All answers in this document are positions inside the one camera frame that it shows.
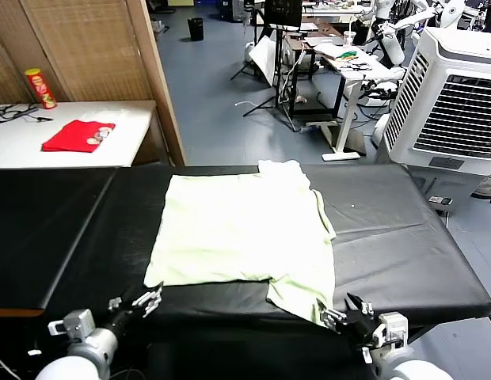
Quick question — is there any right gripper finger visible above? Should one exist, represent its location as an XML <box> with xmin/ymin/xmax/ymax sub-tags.
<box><xmin>345</xmin><ymin>292</ymin><xmax>375</xmax><ymax>318</ymax></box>
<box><xmin>316</xmin><ymin>298</ymin><xmax>348</xmax><ymax>330</ymax></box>

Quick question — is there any black monitor on stand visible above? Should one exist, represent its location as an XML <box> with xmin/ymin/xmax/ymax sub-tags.
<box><xmin>264</xmin><ymin>0</ymin><xmax>303</xmax><ymax>29</ymax></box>

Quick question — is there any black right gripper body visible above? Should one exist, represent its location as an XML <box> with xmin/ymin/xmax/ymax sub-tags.
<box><xmin>335</xmin><ymin>308</ymin><xmax>383</xmax><ymax>350</ymax></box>

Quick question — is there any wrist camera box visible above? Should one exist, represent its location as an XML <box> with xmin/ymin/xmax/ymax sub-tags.
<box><xmin>47</xmin><ymin>309</ymin><xmax>97</xmax><ymax>341</ymax></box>
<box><xmin>371</xmin><ymin>311</ymin><xmax>409</xmax><ymax>352</ymax></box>

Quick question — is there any white desk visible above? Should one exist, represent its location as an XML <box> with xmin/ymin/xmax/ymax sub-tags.
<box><xmin>316</xmin><ymin>42</ymin><xmax>397</xmax><ymax>162</ymax></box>

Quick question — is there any white side table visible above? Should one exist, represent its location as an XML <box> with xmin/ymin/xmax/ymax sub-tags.
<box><xmin>0</xmin><ymin>100</ymin><xmax>158</xmax><ymax>169</ymax></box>

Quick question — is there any grey laptop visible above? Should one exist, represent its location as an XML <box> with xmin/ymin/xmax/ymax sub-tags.
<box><xmin>306</xmin><ymin>35</ymin><xmax>344</xmax><ymax>48</ymax></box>

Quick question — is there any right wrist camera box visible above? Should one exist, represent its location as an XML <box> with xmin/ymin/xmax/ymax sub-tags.
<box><xmin>371</xmin><ymin>311</ymin><xmax>409</xmax><ymax>352</ymax></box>

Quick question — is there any black trash bin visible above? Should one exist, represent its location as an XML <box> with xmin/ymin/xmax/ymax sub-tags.
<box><xmin>187</xmin><ymin>17</ymin><xmax>205</xmax><ymax>41</ymax></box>

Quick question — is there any white leaning board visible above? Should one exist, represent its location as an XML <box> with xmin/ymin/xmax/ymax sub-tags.
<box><xmin>249</xmin><ymin>35</ymin><xmax>277</xmax><ymax>86</ymax></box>

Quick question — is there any white air cooler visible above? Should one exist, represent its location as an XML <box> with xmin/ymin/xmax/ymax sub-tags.
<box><xmin>382</xmin><ymin>26</ymin><xmax>491</xmax><ymax>177</ymax></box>

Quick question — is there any black tripod stand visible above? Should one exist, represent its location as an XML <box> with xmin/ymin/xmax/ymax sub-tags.
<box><xmin>230</xmin><ymin>27</ymin><xmax>298</xmax><ymax>131</ymax></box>

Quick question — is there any black cable bundle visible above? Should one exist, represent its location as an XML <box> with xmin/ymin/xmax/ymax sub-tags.
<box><xmin>0</xmin><ymin>101</ymin><xmax>40</xmax><ymax>127</ymax></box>

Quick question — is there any folded red t-shirt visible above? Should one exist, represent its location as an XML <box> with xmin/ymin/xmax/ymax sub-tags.
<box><xmin>40</xmin><ymin>120</ymin><xmax>116</xmax><ymax>154</ymax></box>

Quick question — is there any white humanoid robot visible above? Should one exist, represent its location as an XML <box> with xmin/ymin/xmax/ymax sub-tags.
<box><xmin>358</xmin><ymin>0</ymin><xmax>419</xmax><ymax>108</ymax></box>
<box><xmin>391</xmin><ymin>0</ymin><xmax>467</xmax><ymax>29</ymax></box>

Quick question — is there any wooden folding screen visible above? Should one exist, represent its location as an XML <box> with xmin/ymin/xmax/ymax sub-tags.
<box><xmin>0</xmin><ymin>0</ymin><xmax>188</xmax><ymax>166</ymax></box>

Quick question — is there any red chips can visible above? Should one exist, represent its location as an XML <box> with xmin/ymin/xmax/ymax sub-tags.
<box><xmin>24</xmin><ymin>67</ymin><xmax>58</xmax><ymax>110</ymax></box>

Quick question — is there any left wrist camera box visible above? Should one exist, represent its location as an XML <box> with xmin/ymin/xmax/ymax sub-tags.
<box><xmin>47</xmin><ymin>309</ymin><xmax>97</xmax><ymax>341</ymax></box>

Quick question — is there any light green t-shirt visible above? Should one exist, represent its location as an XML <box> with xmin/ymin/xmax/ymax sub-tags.
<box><xmin>143</xmin><ymin>159</ymin><xmax>337</xmax><ymax>329</ymax></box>

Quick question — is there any brown desk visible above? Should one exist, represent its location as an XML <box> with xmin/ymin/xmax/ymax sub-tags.
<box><xmin>283</xmin><ymin>21</ymin><xmax>345</xmax><ymax>116</ymax></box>

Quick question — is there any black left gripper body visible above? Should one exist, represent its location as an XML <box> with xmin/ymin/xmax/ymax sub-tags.
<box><xmin>98</xmin><ymin>303</ymin><xmax>151</xmax><ymax>340</ymax></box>

